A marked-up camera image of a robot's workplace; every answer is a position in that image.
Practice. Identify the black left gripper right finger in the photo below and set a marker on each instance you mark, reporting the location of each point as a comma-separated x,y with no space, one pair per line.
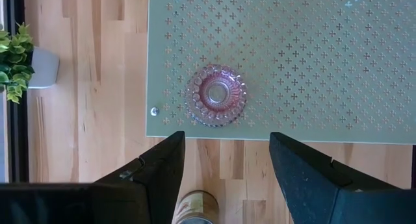
308,185

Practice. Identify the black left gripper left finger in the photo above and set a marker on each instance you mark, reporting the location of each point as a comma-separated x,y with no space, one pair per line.
156,178

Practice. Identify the metal candle tin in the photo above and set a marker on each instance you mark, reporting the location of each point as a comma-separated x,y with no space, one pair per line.
195,206

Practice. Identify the pink glass candle holder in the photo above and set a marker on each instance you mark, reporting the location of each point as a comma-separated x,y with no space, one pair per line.
216,94

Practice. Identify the green perforated metal shelf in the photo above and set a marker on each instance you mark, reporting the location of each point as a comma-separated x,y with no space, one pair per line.
292,71

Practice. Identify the green plant in white pot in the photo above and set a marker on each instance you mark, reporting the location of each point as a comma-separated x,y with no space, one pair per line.
42,68

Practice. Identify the black aluminium table frame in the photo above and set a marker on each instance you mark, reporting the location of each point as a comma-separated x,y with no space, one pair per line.
18,120

